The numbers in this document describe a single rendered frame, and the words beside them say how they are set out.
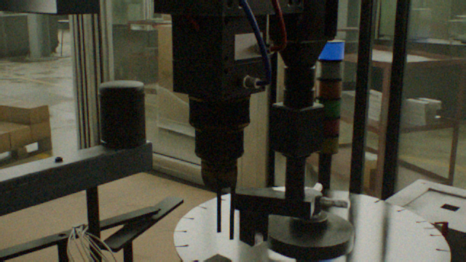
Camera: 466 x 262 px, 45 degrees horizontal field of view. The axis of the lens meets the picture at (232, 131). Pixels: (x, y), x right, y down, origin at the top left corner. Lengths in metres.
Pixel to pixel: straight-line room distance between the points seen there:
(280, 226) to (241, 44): 0.28
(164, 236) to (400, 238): 0.57
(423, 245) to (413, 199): 0.29
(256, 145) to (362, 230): 0.61
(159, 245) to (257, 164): 0.33
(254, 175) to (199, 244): 0.67
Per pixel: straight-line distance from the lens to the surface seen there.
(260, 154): 1.30
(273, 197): 0.60
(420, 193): 1.03
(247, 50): 0.50
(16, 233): 1.24
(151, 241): 1.14
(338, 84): 0.95
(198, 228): 0.71
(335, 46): 0.93
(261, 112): 1.27
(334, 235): 0.69
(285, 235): 0.68
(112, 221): 0.80
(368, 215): 0.78
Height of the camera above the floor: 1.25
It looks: 15 degrees down
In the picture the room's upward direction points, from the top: straight up
